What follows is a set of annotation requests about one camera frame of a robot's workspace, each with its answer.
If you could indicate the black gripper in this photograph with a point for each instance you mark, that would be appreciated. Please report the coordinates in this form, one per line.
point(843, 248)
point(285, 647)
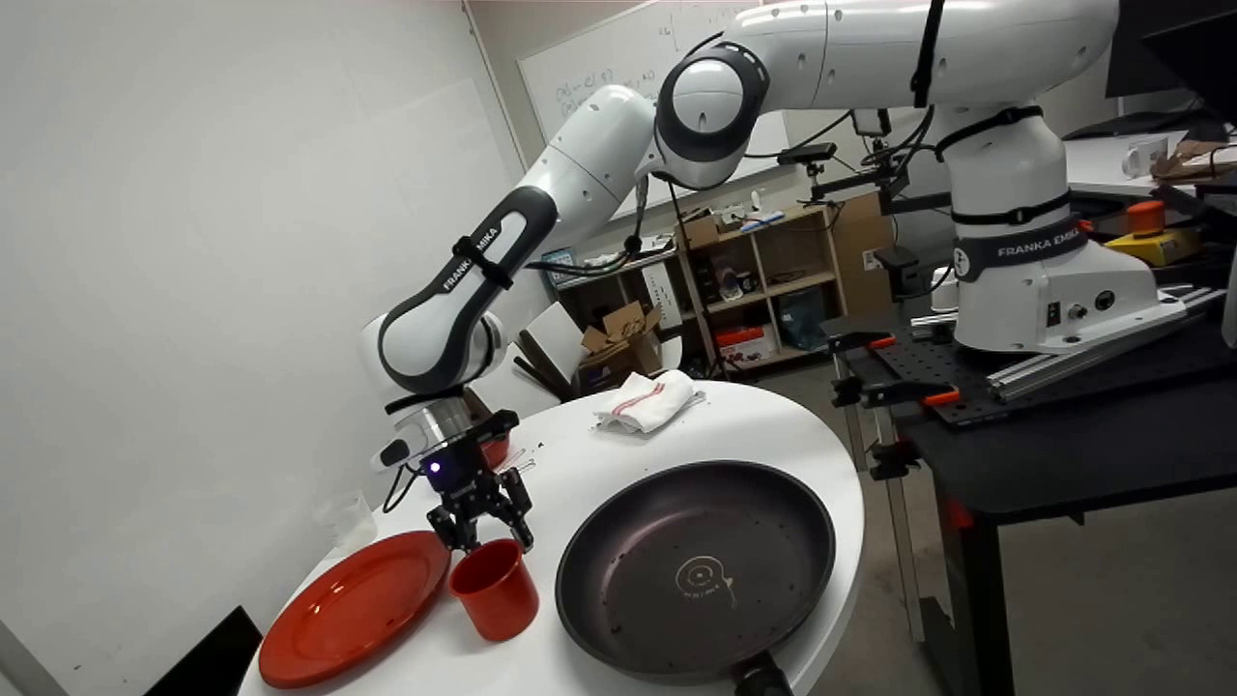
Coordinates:
point(474, 462)

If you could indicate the red plastic cup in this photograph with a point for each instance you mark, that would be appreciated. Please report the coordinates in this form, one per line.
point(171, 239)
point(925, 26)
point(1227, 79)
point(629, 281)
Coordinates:
point(495, 592)

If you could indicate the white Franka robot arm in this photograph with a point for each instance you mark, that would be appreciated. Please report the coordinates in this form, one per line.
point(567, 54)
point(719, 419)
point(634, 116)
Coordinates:
point(825, 50)

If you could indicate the red plastic plate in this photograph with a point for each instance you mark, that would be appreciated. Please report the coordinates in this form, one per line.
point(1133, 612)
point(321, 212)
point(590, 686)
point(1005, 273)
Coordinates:
point(354, 609)

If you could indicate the folded white chairs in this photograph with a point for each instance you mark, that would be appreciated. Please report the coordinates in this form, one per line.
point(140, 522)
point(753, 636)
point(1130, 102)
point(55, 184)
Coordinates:
point(546, 352)

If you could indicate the white folded cloth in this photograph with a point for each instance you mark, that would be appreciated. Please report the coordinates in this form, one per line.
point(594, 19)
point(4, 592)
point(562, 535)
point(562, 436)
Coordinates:
point(646, 404)

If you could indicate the black frying pan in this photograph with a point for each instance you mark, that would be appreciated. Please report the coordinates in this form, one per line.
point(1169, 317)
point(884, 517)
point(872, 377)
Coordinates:
point(697, 575)

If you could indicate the small open cardboard box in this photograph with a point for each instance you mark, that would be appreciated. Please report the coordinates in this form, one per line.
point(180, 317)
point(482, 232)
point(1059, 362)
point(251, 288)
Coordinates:
point(620, 343)

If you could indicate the low dark desk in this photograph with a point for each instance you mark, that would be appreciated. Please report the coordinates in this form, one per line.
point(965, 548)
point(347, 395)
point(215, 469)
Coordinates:
point(620, 276)

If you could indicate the red white box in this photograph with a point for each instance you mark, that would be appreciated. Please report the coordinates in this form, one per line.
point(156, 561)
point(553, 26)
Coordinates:
point(743, 344)

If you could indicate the wooden shelf unit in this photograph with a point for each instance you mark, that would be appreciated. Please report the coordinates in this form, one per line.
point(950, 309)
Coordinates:
point(763, 284)

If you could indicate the black orange clamp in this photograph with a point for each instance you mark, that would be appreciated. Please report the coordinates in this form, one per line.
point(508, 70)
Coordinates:
point(859, 370)
point(889, 456)

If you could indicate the tall brown cardboard box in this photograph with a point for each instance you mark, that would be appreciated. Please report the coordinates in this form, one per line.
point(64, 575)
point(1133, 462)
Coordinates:
point(859, 251)

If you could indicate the black robot table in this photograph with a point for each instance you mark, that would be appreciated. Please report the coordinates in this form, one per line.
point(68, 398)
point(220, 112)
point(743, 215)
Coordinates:
point(1095, 440)

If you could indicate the red emergency stop button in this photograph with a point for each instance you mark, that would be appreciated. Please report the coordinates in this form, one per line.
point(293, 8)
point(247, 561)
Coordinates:
point(1144, 215)

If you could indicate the black monitor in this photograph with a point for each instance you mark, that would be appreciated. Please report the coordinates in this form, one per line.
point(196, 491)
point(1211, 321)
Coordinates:
point(1166, 45)

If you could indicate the camera light on stand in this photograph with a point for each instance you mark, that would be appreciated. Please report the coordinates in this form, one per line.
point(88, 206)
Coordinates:
point(825, 157)

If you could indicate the aluminium rail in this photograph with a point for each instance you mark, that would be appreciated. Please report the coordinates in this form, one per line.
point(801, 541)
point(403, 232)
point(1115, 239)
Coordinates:
point(1108, 338)

